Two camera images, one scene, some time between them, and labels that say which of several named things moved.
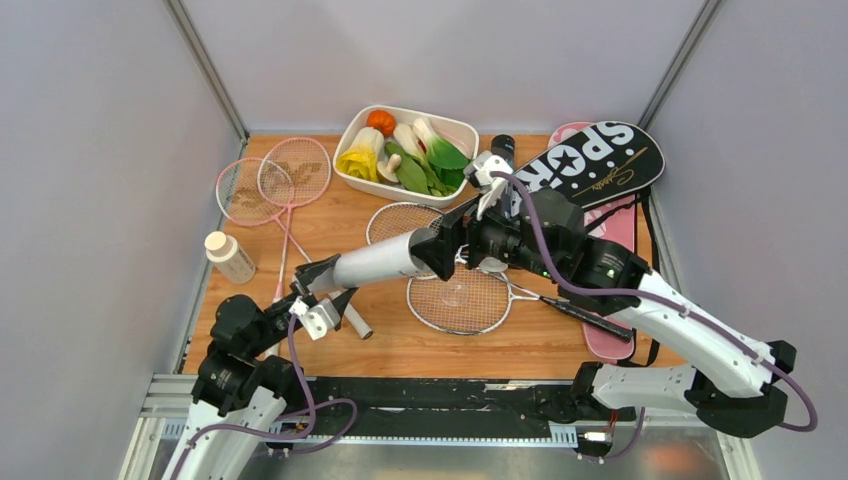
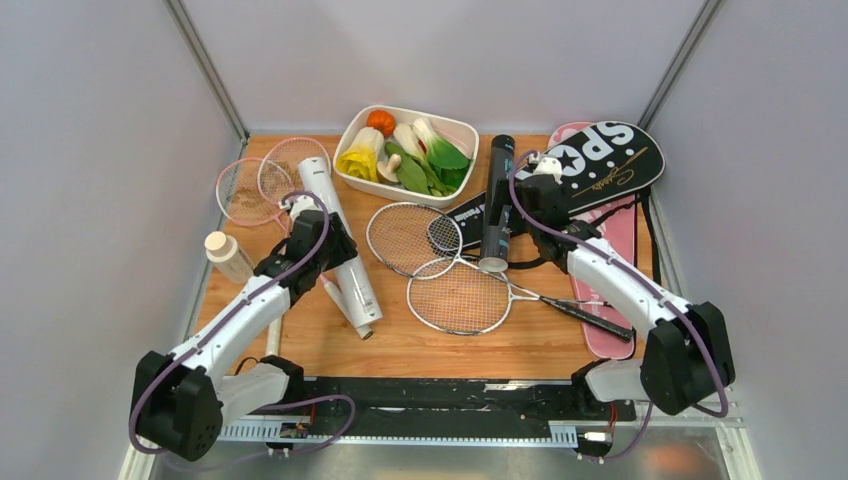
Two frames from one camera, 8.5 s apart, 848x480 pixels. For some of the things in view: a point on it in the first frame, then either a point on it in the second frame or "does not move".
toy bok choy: x=443 y=161 does not move
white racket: x=399 y=217 does not move
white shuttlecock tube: x=388 y=258 to x=351 y=277
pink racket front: x=255 y=192 does not move
